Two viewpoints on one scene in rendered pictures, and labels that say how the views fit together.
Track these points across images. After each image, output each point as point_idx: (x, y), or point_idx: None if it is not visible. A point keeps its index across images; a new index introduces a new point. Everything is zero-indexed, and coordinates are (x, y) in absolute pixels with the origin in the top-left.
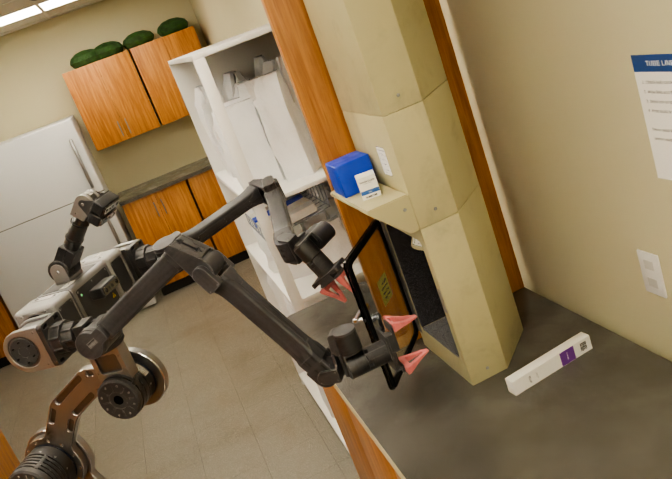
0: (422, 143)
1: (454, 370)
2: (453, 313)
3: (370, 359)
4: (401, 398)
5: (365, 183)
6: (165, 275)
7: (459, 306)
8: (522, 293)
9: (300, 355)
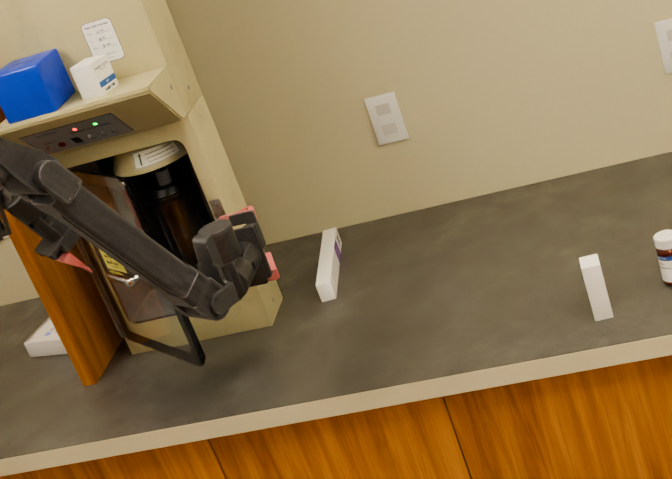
0: (158, 0)
1: (222, 336)
2: (236, 228)
3: (251, 261)
4: (202, 384)
5: (100, 68)
6: None
7: None
8: None
9: (183, 280)
